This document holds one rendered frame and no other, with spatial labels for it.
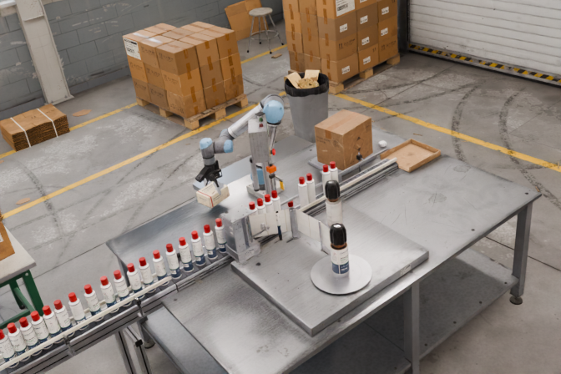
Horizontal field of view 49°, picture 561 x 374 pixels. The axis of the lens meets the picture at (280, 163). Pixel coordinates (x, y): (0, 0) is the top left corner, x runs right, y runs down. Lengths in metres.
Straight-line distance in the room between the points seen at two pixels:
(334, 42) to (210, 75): 1.43
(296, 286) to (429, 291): 1.20
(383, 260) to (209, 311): 0.91
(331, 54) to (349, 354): 4.23
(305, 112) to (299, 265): 3.03
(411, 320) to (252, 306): 0.86
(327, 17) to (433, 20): 1.59
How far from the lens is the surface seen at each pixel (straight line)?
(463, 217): 3.65
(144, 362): 3.28
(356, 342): 3.75
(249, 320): 3.06
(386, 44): 7.78
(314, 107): 6.06
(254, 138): 3.29
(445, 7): 7.91
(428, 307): 3.96
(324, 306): 3.00
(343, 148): 3.97
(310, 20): 7.27
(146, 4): 8.95
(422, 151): 4.29
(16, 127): 7.55
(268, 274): 3.22
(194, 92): 6.82
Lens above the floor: 2.92
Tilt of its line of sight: 29 degrees down
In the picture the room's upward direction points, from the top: 7 degrees counter-clockwise
